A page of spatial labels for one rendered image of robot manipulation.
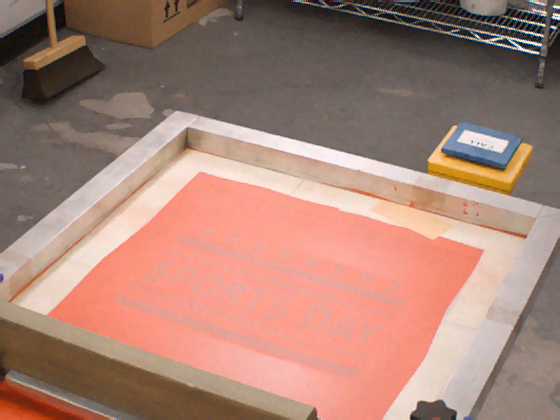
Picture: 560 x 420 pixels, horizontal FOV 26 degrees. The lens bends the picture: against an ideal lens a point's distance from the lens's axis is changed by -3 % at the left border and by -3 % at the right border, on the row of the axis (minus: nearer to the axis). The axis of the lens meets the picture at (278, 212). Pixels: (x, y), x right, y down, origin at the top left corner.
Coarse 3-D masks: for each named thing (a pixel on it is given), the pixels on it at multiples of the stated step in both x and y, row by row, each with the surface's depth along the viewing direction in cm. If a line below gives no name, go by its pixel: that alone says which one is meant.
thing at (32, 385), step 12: (12, 372) 123; (12, 384) 122; (24, 384) 122; (36, 384) 122; (48, 384) 122; (48, 396) 121; (60, 396) 120; (72, 396) 120; (72, 408) 120; (84, 408) 119; (96, 408) 119; (108, 408) 119
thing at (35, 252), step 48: (144, 144) 168; (192, 144) 174; (240, 144) 171; (288, 144) 170; (96, 192) 156; (384, 192) 164; (432, 192) 161; (480, 192) 161; (48, 240) 146; (528, 240) 151; (0, 288) 138; (528, 288) 142; (480, 336) 133; (480, 384) 126
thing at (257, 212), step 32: (192, 192) 164; (224, 192) 165; (256, 192) 165; (160, 224) 157; (224, 224) 158; (256, 224) 158; (288, 224) 158; (320, 224) 159; (128, 256) 150; (96, 288) 144; (64, 320) 138; (96, 320) 138; (128, 320) 139; (160, 352) 134; (192, 352) 134; (0, 384) 127; (0, 416) 123; (32, 416) 123; (64, 416) 124
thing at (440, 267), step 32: (352, 224) 159; (384, 224) 160; (320, 256) 152; (352, 256) 153; (384, 256) 153; (416, 256) 153; (448, 256) 154; (480, 256) 154; (416, 288) 147; (448, 288) 147; (416, 320) 141; (224, 352) 135; (256, 352) 135; (384, 352) 136; (416, 352) 136; (256, 384) 130; (288, 384) 130; (320, 384) 131; (352, 384) 131; (384, 384) 131; (320, 416) 126; (352, 416) 126; (384, 416) 126
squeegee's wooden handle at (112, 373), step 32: (0, 320) 121; (32, 320) 120; (0, 352) 123; (32, 352) 121; (64, 352) 118; (96, 352) 117; (128, 352) 117; (64, 384) 121; (96, 384) 119; (128, 384) 117; (160, 384) 115; (192, 384) 113; (224, 384) 113; (160, 416) 117; (192, 416) 115; (224, 416) 113; (256, 416) 111; (288, 416) 110
